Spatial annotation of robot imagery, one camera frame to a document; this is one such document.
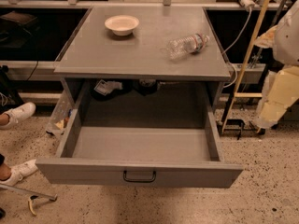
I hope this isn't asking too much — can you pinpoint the black drawer handle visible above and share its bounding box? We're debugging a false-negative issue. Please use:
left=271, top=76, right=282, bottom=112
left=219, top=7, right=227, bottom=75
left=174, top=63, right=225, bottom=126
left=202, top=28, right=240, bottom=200
left=123, top=171, right=156, bottom=183

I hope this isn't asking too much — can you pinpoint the grey open top drawer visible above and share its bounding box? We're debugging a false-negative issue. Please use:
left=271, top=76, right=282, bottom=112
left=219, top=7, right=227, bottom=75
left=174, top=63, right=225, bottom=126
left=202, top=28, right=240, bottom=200
left=35, top=81, right=244, bottom=189

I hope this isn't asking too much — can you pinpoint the clear plastic bin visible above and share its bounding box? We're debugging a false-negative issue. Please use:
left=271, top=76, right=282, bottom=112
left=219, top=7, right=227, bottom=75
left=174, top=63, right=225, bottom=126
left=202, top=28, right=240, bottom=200
left=46, top=91, right=72, bottom=139

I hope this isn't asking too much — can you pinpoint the white sneaker upper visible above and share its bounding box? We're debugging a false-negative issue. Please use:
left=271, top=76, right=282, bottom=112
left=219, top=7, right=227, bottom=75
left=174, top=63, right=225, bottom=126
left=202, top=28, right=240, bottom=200
left=0, top=102, right=36, bottom=130

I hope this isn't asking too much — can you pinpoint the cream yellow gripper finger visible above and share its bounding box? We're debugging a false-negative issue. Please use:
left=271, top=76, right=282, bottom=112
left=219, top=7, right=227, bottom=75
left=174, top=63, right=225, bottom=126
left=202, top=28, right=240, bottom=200
left=255, top=66, right=299, bottom=129

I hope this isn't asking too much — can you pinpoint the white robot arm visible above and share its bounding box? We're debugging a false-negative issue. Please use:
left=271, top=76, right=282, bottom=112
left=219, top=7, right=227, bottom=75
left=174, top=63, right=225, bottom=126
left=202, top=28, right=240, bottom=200
left=254, top=0, right=299, bottom=129

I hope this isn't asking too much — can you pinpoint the grabber tool on floor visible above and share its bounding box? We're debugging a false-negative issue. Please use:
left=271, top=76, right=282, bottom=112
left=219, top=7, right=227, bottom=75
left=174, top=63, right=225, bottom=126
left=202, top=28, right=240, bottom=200
left=0, top=184, right=57, bottom=216

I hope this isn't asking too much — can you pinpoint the white ceramic bowl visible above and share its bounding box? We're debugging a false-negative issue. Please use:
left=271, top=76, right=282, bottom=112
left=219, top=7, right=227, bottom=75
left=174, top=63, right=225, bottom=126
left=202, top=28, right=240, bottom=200
left=105, top=15, right=139, bottom=36

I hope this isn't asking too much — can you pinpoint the white sneaker lower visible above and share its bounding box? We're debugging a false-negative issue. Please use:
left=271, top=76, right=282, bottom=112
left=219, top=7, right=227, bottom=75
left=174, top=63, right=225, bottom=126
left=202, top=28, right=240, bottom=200
left=0, top=160, right=37, bottom=186

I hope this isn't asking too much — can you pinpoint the yellow wooden ladder frame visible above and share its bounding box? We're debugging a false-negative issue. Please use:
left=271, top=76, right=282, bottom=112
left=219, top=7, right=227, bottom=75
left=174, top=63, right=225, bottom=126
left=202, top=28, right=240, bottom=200
left=221, top=0, right=270, bottom=133

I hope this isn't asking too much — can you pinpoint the white paper tag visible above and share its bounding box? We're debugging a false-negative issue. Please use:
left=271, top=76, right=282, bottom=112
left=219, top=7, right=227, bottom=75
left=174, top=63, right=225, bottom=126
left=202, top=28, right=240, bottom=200
left=93, top=79, right=123, bottom=96

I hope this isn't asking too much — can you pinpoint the grey metal cabinet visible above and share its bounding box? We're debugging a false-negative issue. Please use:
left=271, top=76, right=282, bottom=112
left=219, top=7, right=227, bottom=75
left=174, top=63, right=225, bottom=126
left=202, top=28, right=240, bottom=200
left=55, top=4, right=230, bottom=111

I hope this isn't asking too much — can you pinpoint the clear plastic water bottle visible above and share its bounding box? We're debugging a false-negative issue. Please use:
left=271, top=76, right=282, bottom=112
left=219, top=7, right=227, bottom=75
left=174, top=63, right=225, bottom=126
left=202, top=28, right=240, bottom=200
left=167, top=34, right=209, bottom=60

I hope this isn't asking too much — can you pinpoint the white sneaker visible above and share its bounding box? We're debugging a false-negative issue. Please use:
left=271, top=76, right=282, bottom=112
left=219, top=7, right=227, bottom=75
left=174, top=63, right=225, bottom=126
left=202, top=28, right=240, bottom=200
left=0, top=160, right=37, bottom=186
left=0, top=102, right=36, bottom=130

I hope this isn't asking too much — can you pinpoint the white power cable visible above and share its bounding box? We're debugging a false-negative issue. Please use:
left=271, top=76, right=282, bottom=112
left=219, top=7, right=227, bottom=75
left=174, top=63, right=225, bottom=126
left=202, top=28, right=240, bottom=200
left=221, top=7, right=253, bottom=90

